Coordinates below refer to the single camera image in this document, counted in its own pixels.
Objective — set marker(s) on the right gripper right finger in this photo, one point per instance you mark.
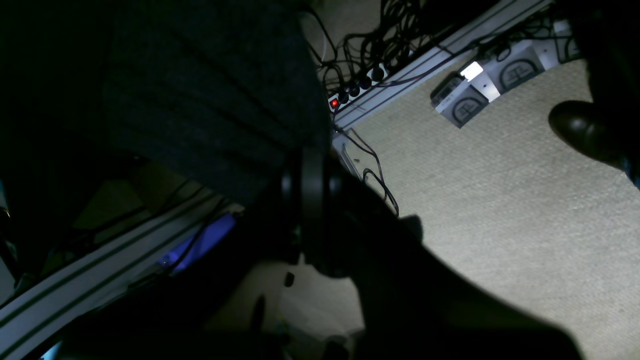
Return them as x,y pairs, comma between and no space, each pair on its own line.
606,128

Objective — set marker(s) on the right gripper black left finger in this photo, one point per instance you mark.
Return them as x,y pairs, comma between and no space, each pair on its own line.
413,306

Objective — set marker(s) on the black T-shirt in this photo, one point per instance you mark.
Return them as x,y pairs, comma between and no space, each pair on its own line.
220,91

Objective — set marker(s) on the white power strip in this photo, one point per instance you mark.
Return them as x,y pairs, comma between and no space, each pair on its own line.
365,93

